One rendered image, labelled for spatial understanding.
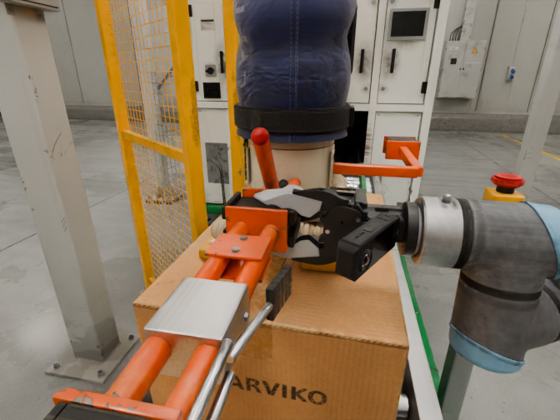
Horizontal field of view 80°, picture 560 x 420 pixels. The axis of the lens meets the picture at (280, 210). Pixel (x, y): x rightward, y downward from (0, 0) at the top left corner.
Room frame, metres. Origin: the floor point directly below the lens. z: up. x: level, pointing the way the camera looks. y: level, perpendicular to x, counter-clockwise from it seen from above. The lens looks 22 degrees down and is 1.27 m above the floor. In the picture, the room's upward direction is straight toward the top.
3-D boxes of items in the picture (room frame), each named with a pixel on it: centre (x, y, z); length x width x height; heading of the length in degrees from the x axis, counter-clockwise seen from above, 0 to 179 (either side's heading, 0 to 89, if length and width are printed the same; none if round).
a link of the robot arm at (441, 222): (0.39, -0.20, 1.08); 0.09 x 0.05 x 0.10; 169
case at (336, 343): (0.66, -0.04, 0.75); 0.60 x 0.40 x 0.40; 167
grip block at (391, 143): (0.92, -0.34, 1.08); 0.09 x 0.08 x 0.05; 79
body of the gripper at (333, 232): (0.42, -0.12, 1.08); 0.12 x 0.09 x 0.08; 79
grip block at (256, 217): (0.43, 0.02, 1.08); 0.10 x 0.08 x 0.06; 79
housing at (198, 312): (0.22, 0.06, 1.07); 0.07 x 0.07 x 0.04; 79
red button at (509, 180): (0.78, -0.56, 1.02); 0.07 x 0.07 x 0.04
